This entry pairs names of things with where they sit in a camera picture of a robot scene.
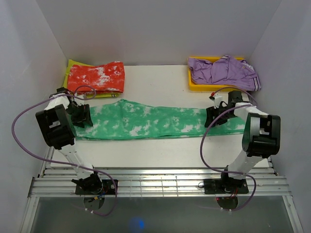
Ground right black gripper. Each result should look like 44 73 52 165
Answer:
205 104 237 128

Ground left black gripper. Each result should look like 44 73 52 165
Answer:
66 103 92 128

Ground green tie-dye trousers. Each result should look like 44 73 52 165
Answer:
72 98 246 141

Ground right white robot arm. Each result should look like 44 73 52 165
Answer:
203 90 281 194

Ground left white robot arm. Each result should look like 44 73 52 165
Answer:
35 87 103 194

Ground yellow folded trousers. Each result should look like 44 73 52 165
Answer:
62 59 120 99

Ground purple trousers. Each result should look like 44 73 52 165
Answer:
188 55 261 91

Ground red tie-dye folded trousers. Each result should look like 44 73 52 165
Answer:
67 61 125 93

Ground yellow plastic tray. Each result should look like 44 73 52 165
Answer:
187 56 235 92

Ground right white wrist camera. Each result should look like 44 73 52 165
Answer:
209 93 223 108

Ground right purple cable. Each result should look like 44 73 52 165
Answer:
199 86 258 212

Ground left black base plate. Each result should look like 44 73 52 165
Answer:
74 179 119 196

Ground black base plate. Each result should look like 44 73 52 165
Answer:
74 179 119 196
203 179 249 194

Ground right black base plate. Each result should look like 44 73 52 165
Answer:
203 179 249 194

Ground aluminium rail frame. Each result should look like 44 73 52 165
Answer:
29 166 292 198

